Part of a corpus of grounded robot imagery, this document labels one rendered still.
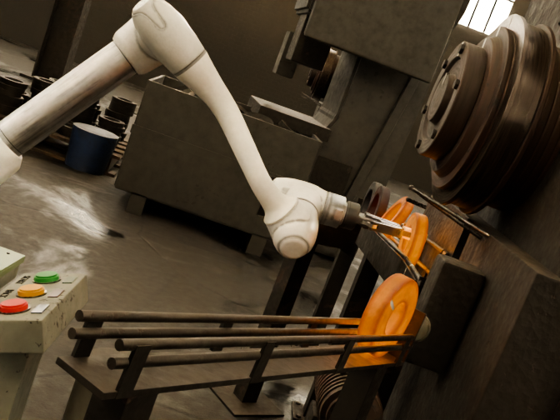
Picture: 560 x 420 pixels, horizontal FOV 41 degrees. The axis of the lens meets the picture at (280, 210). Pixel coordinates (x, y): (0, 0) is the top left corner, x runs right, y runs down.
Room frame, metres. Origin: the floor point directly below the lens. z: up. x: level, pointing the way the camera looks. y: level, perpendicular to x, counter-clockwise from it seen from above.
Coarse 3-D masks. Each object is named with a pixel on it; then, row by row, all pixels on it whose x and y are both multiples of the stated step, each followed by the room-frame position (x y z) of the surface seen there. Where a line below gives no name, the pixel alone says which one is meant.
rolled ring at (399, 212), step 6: (402, 198) 2.53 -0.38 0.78; (396, 204) 2.55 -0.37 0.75; (402, 204) 2.47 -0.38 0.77; (408, 204) 2.46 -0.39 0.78; (390, 210) 2.56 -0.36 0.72; (396, 210) 2.56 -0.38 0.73; (402, 210) 2.43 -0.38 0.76; (408, 210) 2.44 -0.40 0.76; (384, 216) 2.57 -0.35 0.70; (390, 216) 2.57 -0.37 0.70; (396, 216) 2.42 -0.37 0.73; (402, 216) 2.42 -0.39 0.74; (396, 222) 2.41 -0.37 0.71; (402, 222) 2.42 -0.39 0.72; (384, 234) 2.43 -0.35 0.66
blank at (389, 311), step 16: (384, 288) 1.26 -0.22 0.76; (400, 288) 1.27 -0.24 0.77; (416, 288) 1.33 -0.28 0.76; (368, 304) 1.25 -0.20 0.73; (384, 304) 1.24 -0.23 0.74; (400, 304) 1.33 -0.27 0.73; (416, 304) 1.36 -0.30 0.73; (368, 320) 1.24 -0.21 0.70; (384, 320) 1.25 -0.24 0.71; (400, 320) 1.33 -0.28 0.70; (368, 352) 1.27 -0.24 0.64; (384, 352) 1.31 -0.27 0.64
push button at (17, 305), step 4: (8, 300) 1.01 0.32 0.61; (12, 300) 1.01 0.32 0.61; (16, 300) 1.01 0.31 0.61; (20, 300) 1.01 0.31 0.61; (24, 300) 1.02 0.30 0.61; (0, 304) 1.00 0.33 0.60; (4, 304) 0.99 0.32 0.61; (8, 304) 0.99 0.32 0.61; (12, 304) 1.00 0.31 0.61; (16, 304) 1.00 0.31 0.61; (20, 304) 1.00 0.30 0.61; (24, 304) 1.00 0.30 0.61; (0, 308) 0.99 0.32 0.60; (4, 308) 0.99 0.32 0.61; (8, 308) 0.99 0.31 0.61; (12, 308) 0.99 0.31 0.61; (16, 308) 0.99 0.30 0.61; (20, 308) 0.99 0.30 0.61; (24, 308) 1.00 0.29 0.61
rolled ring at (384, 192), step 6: (378, 192) 2.70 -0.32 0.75; (384, 192) 2.65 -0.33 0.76; (372, 198) 2.76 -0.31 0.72; (378, 198) 2.66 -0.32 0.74; (384, 198) 2.63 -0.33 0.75; (372, 204) 2.76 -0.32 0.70; (378, 204) 2.62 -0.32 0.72; (384, 204) 2.62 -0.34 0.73; (372, 210) 2.76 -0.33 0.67; (378, 210) 2.61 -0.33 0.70; (384, 210) 2.61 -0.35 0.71; (378, 216) 2.61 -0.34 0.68
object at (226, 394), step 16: (320, 224) 2.17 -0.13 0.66; (320, 240) 2.19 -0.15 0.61; (336, 240) 2.23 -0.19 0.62; (352, 240) 2.27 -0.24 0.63; (304, 256) 2.27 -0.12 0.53; (288, 272) 2.26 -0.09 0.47; (304, 272) 2.29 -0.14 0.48; (272, 288) 2.30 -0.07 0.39; (288, 288) 2.26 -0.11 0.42; (272, 304) 2.28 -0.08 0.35; (288, 304) 2.28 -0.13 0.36; (272, 336) 2.27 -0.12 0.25; (240, 384) 2.28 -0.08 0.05; (256, 384) 2.27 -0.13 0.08; (224, 400) 2.22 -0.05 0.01; (240, 400) 2.26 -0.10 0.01; (256, 400) 2.29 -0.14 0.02; (240, 416) 2.17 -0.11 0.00; (256, 416) 2.21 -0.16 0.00; (272, 416) 2.25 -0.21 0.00
